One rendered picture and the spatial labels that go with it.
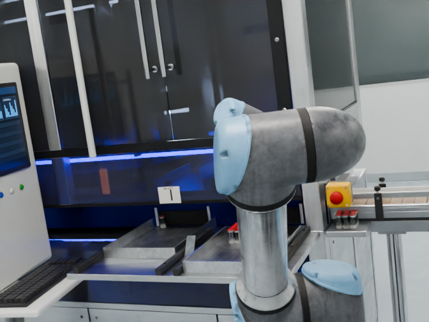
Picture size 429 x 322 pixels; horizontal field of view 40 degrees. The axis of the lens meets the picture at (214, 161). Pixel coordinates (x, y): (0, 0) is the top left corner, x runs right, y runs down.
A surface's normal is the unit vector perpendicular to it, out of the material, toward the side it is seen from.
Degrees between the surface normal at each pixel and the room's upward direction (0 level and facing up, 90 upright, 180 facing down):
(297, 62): 90
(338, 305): 90
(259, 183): 127
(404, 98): 90
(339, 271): 8
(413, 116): 90
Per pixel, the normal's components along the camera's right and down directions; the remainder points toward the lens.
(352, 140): 0.71, -0.06
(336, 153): 0.39, 0.26
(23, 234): 0.96, -0.08
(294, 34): -0.37, 0.19
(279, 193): 0.48, 0.57
